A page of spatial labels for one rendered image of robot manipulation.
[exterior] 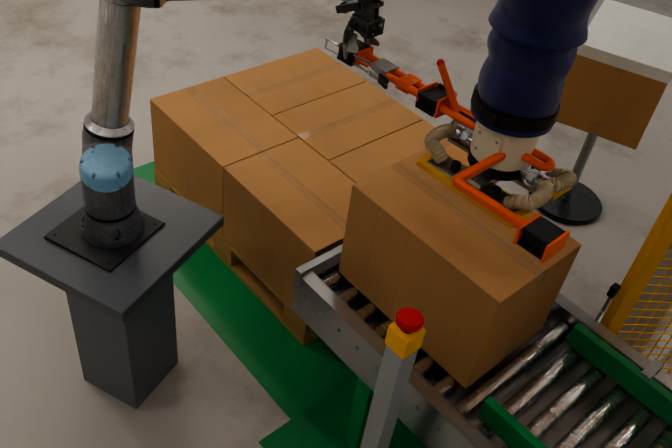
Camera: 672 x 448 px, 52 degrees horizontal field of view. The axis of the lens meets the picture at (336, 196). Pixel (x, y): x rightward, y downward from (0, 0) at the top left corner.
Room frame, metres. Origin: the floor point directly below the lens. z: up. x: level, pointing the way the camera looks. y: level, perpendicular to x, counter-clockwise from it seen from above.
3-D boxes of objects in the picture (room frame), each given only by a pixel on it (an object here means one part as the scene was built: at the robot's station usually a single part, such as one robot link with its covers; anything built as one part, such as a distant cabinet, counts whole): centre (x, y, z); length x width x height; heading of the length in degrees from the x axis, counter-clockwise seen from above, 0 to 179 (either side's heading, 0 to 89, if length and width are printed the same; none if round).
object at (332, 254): (1.86, -0.15, 0.58); 0.70 x 0.03 x 0.06; 136
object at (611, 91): (3.00, -1.25, 0.82); 0.60 x 0.40 x 0.40; 157
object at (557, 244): (1.18, -0.48, 1.28); 0.09 x 0.08 x 0.05; 137
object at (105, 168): (1.55, 0.68, 0.95); 0.17 x 0.15 x 0.18; 20
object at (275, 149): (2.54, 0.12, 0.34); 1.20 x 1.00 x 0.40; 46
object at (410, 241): (1.63, -0.40, 0.75); 0.60 x 0.40 x 0.40; 46
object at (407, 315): (1.10, -0.22, 1.02); 0.07 x 0.07 x 0.04
